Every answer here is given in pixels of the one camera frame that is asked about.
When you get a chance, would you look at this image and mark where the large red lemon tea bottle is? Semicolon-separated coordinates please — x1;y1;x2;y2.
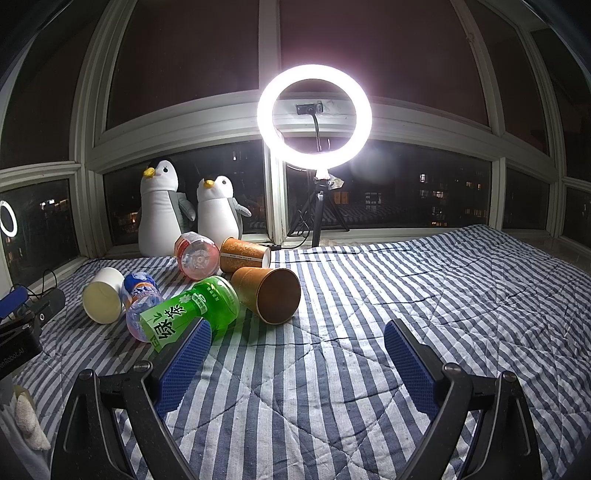
174;231;221;281

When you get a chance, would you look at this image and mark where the white paper cup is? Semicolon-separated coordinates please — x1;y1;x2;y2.
82;267;124;325

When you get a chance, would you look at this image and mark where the brown paper cup rear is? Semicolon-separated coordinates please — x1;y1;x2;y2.
221;237;270;274

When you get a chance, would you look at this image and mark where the brown paper cup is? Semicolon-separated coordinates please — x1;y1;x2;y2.
221;237;270;274
230;267;301;325

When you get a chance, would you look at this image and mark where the brown paper cup front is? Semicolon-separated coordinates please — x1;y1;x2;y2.
230;267;301;325

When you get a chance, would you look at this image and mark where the gloved left hand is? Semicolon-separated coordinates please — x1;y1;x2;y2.
1;378;51;479

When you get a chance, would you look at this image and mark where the blue orange soda bottle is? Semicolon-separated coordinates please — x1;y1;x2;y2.
122;272;163;343

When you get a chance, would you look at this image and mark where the large penguin plush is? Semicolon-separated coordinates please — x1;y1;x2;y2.
138;158;197;257

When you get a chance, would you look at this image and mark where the blue white striped quilt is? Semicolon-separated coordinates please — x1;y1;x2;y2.
12;223;591;480

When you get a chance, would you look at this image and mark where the green tea bottle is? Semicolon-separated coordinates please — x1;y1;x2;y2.
140;276;240;352

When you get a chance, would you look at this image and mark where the small penguin plush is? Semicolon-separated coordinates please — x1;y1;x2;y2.
197;175;252;247

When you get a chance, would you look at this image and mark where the black tripod stand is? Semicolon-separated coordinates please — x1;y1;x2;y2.
287;171;349;248

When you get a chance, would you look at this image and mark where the black phone holder clamp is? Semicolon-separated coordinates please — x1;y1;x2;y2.
295;101;324;116

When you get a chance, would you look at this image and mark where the black power cable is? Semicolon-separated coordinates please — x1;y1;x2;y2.
260;171;316;251

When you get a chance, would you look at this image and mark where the white window frame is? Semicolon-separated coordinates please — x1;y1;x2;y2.
0;0;591;287

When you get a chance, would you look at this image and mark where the white ring light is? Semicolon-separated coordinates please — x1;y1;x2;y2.
256;64;373;171

